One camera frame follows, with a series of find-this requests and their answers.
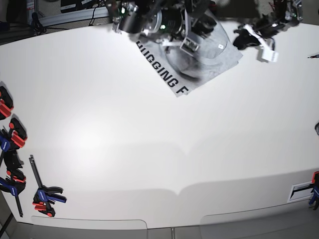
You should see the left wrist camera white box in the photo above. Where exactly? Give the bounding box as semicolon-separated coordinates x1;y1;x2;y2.
261;48;279;63

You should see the dark round object right edge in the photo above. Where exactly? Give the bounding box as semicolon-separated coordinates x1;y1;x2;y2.
315;122;319;135

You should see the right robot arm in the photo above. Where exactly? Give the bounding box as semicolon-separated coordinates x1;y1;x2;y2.
104;0;216;41

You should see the red black clamp upper left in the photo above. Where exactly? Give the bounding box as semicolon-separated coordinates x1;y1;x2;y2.
0;86;14;120

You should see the blue clamp lower left edge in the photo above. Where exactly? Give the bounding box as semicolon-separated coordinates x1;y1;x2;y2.
0;151;27;217

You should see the aluminium frame rail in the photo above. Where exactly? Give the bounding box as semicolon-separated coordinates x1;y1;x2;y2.
38;7;109;27

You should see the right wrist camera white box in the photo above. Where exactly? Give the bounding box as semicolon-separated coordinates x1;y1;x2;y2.
179;37;199;56

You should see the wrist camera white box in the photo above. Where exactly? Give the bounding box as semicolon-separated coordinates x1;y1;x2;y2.
261;48;279;63
179;37;199;56

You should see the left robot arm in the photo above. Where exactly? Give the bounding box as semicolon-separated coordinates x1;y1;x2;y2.
233;0;303;50

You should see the grey T-shirt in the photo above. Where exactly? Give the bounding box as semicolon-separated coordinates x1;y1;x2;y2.
136;22;242;97

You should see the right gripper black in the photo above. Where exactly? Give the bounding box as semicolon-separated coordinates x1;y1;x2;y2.
193;15;217;39

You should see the blue clamp right edge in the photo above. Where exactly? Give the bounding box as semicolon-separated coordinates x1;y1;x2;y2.
309;171;319;211

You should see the blue bar clamp on table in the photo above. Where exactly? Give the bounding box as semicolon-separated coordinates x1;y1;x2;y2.
29;155;67;217

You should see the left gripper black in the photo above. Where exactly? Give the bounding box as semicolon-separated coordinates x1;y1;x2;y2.
233;24;261;49

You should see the blue red clamp left edge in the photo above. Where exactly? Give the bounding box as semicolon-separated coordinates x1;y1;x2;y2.
0;117;27;176

